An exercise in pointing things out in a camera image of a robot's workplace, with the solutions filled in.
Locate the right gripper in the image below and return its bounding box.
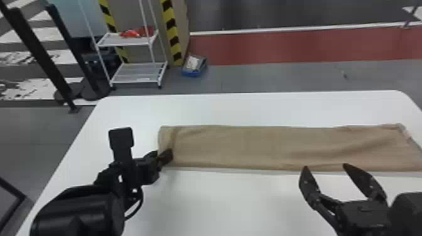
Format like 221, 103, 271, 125
298, 163, 394, 236

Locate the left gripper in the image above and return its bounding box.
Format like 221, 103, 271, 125
133, 148, 174, 186

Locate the beige towel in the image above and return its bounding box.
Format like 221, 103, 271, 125
157, 123, 422, 174

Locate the blue basket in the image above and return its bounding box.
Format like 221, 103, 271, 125
181, 54, 208, 78

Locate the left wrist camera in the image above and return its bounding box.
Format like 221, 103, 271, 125
108, 127, 135, 163

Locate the black cable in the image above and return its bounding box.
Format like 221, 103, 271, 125
123, 187, 145, 220

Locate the white wire rack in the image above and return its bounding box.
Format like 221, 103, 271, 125
77, 0, 169, 89

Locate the yellow black striped post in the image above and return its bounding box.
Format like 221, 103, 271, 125
160, 0, 184, 67
98, 0, 130, 64

